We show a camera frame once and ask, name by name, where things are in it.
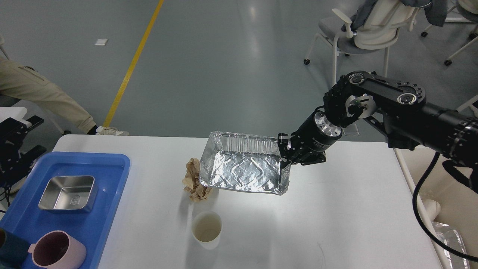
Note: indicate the teal object at corner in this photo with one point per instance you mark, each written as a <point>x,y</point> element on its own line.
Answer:
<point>13,250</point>

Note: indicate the foil tray in bin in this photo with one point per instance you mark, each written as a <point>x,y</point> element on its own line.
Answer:
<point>451,237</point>

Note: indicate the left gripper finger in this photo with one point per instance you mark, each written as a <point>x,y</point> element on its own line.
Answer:
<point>13,132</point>
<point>16,165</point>

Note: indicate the pink mug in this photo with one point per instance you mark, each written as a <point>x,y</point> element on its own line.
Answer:
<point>58,250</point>

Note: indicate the white paper cup in bin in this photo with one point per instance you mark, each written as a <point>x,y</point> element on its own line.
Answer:
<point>432,208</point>

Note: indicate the white office chair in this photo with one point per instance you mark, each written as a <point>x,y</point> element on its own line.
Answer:
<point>380,31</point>

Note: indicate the person in beige trousers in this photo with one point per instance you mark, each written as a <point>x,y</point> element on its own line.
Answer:
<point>23,82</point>

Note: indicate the black right robotiq gripper body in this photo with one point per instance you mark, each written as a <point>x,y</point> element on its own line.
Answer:
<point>309,143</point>

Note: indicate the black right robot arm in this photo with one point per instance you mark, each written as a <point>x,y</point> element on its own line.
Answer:
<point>400,112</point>

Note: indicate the white side table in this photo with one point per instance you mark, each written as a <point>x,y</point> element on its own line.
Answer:
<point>16,113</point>

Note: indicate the aluminium foil tray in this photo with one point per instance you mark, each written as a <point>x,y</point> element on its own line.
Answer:
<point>244,162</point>

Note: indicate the blue plastic tray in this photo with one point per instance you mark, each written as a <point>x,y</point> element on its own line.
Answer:
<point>25,219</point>

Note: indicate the white paper cup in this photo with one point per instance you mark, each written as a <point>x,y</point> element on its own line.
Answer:
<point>206,229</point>
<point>432,208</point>

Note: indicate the brown paper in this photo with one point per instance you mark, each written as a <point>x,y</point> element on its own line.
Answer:
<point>197,192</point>

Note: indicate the stainless steel rectangular dish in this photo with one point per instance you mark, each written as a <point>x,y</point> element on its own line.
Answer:
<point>74,194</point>

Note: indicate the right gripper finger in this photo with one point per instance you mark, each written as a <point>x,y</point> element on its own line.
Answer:
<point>284,146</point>

